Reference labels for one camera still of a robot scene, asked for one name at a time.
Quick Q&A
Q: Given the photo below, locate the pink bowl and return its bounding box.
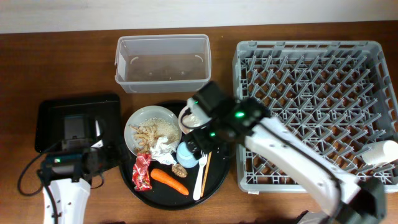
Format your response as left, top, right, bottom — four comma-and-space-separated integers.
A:
178, 106, 203, 134

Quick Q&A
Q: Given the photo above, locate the light blue cup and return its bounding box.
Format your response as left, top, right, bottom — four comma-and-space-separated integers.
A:
176, 142, 198, 169

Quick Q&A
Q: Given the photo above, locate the brown walnut shell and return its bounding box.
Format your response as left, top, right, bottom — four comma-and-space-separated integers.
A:
172, 164, 188, 178

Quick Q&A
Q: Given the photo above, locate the white napkin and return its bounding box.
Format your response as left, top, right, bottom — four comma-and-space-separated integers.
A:
150, 136, 178, 165

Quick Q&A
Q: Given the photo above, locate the red snack wrapper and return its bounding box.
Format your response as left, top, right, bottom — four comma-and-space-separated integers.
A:
132, 153, 152, 192

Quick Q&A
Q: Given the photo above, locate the orange carrot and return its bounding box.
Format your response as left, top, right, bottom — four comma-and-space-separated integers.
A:
150, 169, 189, 195

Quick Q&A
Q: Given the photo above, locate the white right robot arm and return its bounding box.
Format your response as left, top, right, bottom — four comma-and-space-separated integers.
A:
183, 82, 386, 223

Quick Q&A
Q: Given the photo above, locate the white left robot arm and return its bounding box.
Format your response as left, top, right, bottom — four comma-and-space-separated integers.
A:
37, 114, 104, 223

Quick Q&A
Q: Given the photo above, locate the clear plastic waste bin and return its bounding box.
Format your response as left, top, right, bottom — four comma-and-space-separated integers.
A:
114, 34, 211, 93

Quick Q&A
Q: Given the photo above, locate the grey dishwasher rack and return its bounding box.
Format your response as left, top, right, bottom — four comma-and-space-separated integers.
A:
232, 40, 397, 193

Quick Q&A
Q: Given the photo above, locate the black rectangular tray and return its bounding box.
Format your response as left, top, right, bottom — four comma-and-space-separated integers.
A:
35, 93, 123, 152

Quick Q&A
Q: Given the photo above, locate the grey plate with food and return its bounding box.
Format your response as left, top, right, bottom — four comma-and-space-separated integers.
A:
124, 106, 182, 156

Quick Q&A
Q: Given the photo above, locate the wooden chopstick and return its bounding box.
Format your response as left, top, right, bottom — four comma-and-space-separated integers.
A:
200, 152, 212, 198

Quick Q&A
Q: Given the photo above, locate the white plastic fork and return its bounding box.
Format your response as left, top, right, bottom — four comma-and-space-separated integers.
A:
193, 152, 208, 201

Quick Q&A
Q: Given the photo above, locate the round black serving tray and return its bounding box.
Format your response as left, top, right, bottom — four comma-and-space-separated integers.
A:
118, 100, 233, 210

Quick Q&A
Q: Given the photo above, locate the white cup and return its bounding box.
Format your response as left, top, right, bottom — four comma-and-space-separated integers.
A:
361, 140, 397, 166

